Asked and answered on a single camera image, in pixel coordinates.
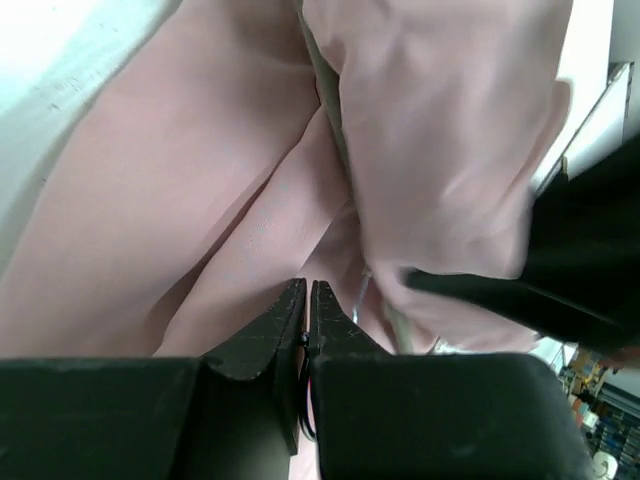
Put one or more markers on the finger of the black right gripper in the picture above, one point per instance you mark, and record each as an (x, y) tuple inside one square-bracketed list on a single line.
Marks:
[(505, 300)]

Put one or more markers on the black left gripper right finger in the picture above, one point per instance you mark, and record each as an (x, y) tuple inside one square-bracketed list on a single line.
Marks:
[(473, 416)]

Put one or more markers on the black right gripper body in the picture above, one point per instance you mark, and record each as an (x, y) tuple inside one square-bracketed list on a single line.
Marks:
[(583, 261)]

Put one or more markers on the pink trousers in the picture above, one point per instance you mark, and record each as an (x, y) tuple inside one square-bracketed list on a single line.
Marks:
[(205, 179)]

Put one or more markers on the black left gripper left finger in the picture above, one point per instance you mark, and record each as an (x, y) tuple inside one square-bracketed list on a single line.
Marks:
[(229, 414)]

